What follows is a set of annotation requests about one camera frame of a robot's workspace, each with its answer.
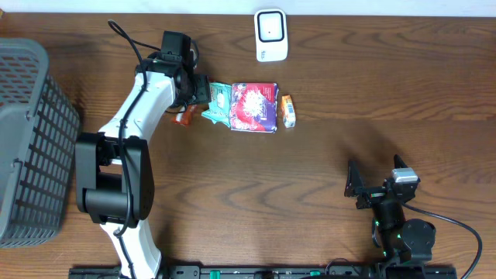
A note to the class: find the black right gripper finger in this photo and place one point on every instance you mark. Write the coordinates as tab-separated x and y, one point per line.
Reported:
354	182
398	162

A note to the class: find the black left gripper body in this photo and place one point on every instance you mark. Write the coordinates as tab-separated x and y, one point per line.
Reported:
202	90

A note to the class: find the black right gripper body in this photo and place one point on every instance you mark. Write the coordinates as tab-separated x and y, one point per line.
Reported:
371	196

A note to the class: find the red purple pad package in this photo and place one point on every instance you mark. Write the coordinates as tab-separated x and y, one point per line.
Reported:
253	107

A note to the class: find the small orange tissue pack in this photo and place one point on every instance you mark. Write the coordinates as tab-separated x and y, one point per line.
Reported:
288	111

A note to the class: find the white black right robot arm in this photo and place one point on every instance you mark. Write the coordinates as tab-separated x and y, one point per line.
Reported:
407	243

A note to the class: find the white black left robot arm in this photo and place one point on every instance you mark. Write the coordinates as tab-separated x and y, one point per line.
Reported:
115	184

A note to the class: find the white barcode scanner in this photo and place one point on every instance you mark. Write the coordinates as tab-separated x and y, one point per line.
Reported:
271	35

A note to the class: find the orange snack bar wrapper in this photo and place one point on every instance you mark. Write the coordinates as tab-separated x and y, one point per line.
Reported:
185	118

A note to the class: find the teal wet wipes packet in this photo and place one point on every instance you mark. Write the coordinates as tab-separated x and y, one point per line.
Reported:
219	106

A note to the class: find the grey plastic mesh basket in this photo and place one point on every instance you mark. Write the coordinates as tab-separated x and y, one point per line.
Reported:
39	128

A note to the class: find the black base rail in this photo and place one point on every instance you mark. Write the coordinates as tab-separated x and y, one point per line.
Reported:
335	271

